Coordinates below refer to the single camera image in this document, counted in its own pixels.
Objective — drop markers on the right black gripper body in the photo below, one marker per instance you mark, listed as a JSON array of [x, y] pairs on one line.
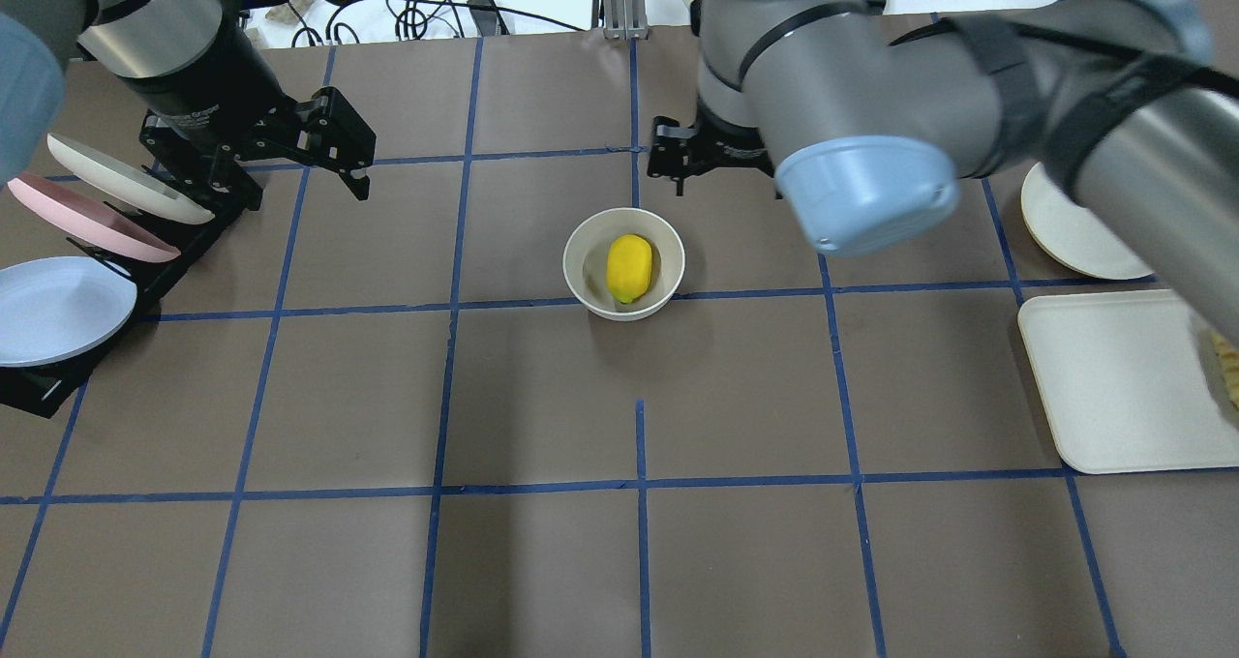
[[728, 139]]

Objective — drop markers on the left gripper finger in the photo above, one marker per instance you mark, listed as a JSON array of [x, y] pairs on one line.
[[212, 178], [335, 138]]

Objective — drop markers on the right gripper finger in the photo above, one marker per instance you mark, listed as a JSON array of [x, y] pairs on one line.
[[670, 154]]

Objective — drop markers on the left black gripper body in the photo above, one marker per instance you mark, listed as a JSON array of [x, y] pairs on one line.
[[215, 85]]

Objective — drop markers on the yellow lemon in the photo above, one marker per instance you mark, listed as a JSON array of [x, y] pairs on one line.
[[629, 268]]

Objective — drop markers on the white bowl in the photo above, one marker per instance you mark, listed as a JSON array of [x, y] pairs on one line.
[[584, 262]]

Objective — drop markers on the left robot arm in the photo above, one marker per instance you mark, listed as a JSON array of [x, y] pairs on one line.
[[196, 45]]

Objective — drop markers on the cream plate in rack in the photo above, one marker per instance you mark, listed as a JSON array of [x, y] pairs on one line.
[[125, 182]]

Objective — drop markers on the pink plate in rack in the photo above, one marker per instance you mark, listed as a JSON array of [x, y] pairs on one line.
[[89, 221]]

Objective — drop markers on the blue plate in rack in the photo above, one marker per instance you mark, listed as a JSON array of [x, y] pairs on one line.
[[55, 308]]

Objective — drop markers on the black dish rack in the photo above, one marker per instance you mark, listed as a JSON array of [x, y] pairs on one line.
[[42, 390]]

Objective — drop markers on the cream round plate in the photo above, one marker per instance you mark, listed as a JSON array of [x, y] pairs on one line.
[[1073, 235]]

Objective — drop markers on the white rectangular tray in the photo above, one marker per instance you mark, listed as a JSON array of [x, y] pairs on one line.
[[1129, 382]]

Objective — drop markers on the aluminium frame post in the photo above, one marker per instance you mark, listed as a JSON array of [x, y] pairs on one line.
[[621, 19]]

